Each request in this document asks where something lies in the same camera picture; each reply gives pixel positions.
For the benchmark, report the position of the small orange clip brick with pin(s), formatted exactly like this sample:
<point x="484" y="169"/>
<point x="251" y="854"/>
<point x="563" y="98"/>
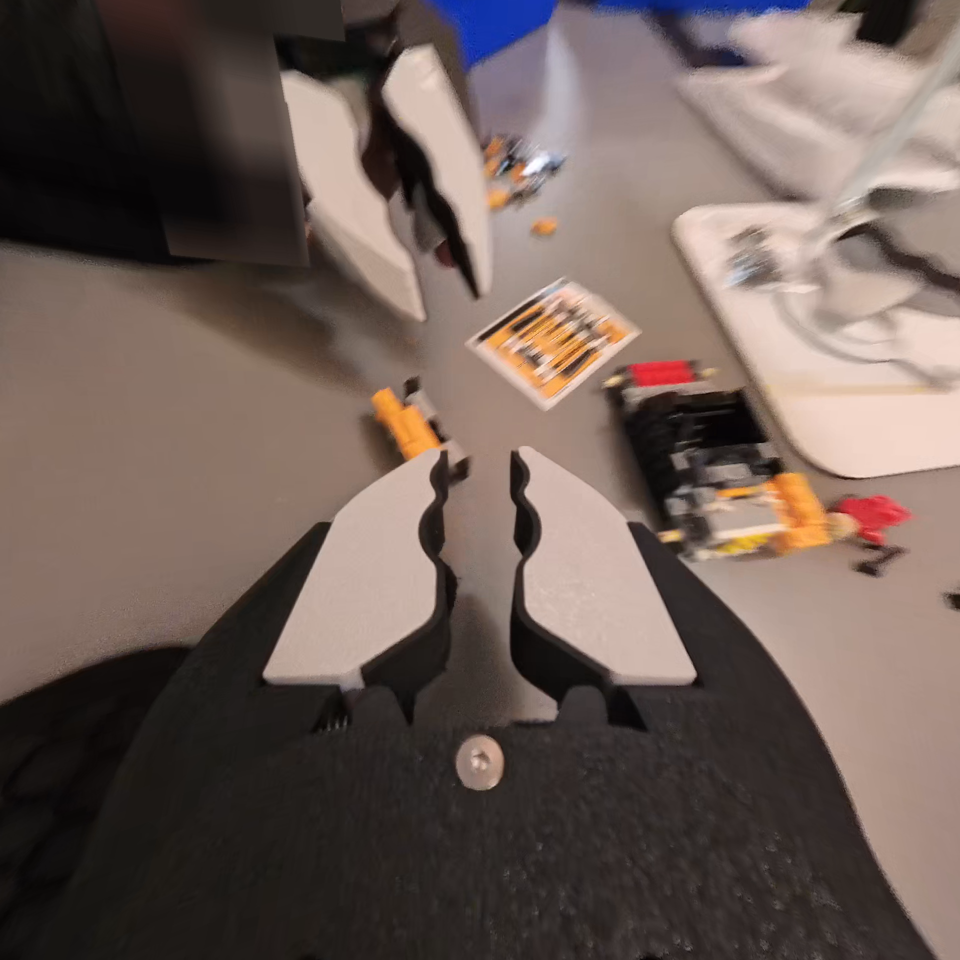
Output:
<point x="545" y="226"/>

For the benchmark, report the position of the bag of small metal parts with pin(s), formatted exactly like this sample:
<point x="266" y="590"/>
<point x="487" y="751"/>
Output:
<point x="750" y="259"/>

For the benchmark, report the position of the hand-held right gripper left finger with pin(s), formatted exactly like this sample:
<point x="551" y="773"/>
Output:
<point x="360" y="592"/>

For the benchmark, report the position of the pile of small loose bricks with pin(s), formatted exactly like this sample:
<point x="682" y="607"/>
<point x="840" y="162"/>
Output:
<point x="521" y="169"/>

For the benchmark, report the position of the person's black fleece jacket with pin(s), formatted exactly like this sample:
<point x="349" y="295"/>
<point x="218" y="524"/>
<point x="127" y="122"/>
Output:
<point x="45" y="150"/>

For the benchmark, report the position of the grey desk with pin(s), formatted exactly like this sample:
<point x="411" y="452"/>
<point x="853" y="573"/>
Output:
<point x="187" y="450"/>

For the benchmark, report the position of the black toy car chassis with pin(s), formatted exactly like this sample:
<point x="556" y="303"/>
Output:
<point x="697" y="465"/>

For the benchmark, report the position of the orange sticker sheet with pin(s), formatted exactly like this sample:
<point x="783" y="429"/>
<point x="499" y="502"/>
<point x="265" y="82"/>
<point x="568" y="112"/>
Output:
<point x="555" y="341"/>

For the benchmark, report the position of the orange toy brick assembly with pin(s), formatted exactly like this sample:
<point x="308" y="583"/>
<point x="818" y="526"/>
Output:
<point x="409" y="427"/>

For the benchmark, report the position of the small black toy piece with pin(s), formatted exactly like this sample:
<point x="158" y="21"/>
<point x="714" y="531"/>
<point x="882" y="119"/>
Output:
<point x="877" y="561"/>

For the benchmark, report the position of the blue plastic bin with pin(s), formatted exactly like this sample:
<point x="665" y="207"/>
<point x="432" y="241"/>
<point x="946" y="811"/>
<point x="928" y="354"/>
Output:
<point x="495" y="30"/>

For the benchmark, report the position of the red toy minifigure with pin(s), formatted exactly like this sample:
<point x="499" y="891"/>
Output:
<point x="874" y="517"/>

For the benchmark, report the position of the white book stand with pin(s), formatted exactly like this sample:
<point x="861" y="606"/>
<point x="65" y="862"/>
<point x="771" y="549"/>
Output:
<point x="825" y="420"/>

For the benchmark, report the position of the crumpled white paper bag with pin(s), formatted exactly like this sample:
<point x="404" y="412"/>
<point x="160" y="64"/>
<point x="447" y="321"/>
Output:
<point x="810" y="97"/>

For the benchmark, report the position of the black padded cushion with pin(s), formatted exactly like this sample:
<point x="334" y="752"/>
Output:
<point x="75" y="787"/>

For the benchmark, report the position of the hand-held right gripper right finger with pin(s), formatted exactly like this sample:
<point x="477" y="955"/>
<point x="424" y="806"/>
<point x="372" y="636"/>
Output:
<point x="600" y="600"/>

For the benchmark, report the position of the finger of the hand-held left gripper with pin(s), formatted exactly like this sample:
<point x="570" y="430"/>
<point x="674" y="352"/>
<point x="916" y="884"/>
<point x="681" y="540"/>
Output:
<point x="442" y="127"/>
<point x="345" y="210"/>

